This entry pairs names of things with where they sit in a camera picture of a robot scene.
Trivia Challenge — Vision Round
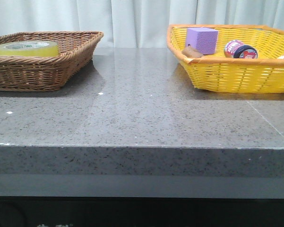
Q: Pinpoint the yellow-green tape roll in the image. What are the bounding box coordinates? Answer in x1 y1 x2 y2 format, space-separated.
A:
0 40 59 57

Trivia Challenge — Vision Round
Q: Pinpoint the brown toy lion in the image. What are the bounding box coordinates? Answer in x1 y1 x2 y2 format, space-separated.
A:
181 46 204 58

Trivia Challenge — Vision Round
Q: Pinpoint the yellow wicker basket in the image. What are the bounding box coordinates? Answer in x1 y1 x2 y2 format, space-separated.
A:
166 24 284 94

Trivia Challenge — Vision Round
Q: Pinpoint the white curtain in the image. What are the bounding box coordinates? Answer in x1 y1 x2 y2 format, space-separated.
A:
0 0 284 48

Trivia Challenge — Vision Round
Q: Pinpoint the purple foam cube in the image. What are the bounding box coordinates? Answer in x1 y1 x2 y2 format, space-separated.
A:
185 27 218 55

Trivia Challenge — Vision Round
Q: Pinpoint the brown wicker basket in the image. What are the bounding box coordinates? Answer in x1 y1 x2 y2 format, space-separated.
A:
0 31 104 92

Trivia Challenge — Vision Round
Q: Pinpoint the small labelled jar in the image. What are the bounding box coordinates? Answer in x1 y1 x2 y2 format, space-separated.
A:
224 40 258 59

